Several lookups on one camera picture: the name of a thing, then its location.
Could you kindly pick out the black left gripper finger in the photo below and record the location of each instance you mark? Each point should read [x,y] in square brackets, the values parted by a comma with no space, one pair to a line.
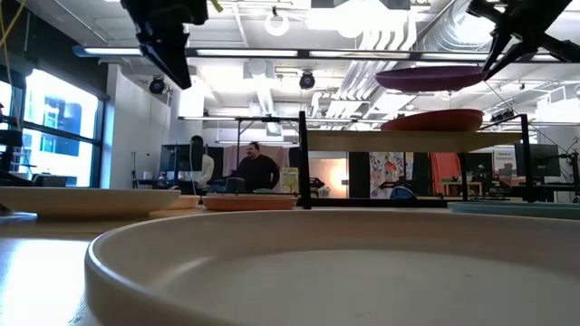
[174,63]

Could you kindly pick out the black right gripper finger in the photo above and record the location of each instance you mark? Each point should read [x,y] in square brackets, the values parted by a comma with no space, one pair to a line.
[496,47]
[514,56]

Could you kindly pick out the purple plate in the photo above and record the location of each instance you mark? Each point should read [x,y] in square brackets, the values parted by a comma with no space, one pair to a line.
[426,80]

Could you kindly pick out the orange plate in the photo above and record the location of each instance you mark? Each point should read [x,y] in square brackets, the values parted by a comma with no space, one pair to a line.
[435,121]

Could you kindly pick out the pale peach plate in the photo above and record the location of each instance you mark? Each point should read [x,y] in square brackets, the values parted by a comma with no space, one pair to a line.
[186,202]

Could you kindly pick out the teal blue plate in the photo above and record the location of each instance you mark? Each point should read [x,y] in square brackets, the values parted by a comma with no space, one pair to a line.
[521,210]

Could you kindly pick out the salmon pink plate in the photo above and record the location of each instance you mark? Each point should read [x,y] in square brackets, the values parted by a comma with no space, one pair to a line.
[249,204]

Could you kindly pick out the white cream plate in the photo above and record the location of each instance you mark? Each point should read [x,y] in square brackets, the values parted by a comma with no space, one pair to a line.
[81,201]

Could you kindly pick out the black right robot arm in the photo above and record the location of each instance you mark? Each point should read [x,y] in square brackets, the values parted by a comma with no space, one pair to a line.
[564,50]

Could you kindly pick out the black ceiling spotlight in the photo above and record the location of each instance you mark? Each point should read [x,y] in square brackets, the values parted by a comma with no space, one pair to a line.
[157,86]
[306,80]

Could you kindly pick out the black computer monitor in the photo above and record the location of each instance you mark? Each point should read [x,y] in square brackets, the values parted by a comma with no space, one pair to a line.
[537,160]
[179,157]

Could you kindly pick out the person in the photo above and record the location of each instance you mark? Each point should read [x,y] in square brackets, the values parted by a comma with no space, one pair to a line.
[257,174]
[206,169]

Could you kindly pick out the large window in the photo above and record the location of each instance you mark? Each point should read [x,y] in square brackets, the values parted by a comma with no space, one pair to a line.
[59,131]

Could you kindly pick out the red curtain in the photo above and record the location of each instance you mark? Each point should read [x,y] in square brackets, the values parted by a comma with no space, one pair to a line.
[444,172]

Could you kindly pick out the colourful poster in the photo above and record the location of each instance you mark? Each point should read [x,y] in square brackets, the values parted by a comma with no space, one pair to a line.
[385,174]

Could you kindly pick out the beige grey plate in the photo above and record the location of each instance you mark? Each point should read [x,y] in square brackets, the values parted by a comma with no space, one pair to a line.
[317,290]

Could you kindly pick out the silver ventilation duct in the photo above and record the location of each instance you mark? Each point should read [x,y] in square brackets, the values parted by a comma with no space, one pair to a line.
[457,27]

